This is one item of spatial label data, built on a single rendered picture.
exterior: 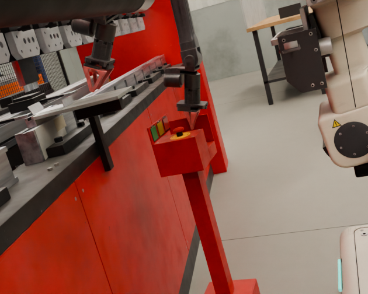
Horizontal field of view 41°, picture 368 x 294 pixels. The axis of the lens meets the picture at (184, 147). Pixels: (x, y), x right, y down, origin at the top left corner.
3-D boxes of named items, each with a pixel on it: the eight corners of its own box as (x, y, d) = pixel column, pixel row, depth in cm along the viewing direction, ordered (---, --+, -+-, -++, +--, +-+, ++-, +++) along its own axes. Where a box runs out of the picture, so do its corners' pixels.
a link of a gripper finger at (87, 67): (77, 90, 146) (83, 58, 143) (86, 86, 152) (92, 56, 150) (100, 95, 145) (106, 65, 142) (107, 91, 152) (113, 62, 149)
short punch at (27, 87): (28, 91, 146) (17, 60, 144) (22, 93, 147) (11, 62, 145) (41, 86, 156) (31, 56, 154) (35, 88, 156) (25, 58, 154)
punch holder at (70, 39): (69, 47, 177) (55, 0, 173) (48, 53, 179) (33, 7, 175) (83, 44, 191) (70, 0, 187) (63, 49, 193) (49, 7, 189)
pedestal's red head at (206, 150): (204, 170, 167) (190, 119, 163) (160, 177, 173) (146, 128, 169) (217, 151, 186) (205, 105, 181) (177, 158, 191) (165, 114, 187)
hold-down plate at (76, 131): (65, 154, 144) (62, 144, 143) (48, 158, 145) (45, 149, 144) (96, 129, 173) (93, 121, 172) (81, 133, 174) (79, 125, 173)
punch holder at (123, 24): (124, 34, 253) (114, 2, 249) (108, 38, 255) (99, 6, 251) (131, 32, 268) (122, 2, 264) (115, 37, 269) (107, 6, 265)
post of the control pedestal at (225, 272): (231, 298, 188) (195, 165, 176) (217, 298, 190) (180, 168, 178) (235, 289, 194) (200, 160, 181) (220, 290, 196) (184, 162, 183)
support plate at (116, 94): (118, 99, 139) (117, 95, 139) (34, 120, 144) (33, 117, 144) (132, 88, 157) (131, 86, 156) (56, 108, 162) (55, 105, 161)
